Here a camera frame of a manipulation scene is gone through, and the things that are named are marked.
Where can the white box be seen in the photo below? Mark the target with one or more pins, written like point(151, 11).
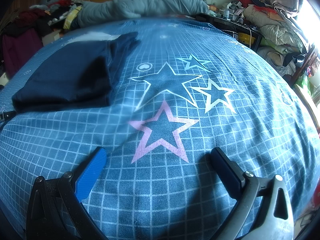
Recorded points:
point(51, 37)

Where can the yellow cloth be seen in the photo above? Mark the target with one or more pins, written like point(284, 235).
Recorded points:
point(70, 17)

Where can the pile of pale quilts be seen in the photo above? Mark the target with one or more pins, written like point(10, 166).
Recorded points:
point(272, 30)

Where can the grey plush toy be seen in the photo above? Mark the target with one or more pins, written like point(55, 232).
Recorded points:
point(50, 0)

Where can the blue checked star bed sheet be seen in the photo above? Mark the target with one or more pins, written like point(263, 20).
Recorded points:
point(175, 180)

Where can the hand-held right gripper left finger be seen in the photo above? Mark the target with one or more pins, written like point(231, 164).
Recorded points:
point(91, 175)

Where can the dark blue denim pants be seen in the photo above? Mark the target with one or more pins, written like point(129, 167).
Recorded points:
point(62, 80)

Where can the maroon cloth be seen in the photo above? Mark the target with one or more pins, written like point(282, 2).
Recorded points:
point(20, 50)

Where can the grey quilt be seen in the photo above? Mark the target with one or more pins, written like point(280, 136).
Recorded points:
point(150, 3)

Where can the dark bedside table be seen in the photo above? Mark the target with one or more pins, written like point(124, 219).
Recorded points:
point(225, 23)

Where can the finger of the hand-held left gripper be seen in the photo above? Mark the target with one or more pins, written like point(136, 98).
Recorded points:
point(6, 116)

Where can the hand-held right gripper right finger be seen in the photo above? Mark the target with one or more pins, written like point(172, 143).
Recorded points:
point(226, 171)

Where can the yellow bowl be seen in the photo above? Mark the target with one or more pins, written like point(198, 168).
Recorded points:
point(246, 38)

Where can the pile of dark clothes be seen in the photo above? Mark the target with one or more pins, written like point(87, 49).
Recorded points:
point(30, 17)

